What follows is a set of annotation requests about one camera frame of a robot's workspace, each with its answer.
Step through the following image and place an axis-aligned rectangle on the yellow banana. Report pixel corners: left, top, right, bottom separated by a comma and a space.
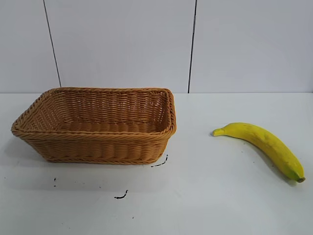
211, 122, 306, 183

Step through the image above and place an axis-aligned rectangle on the brown woven wicker basket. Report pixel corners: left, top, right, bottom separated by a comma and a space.
10, 86, 177, 165

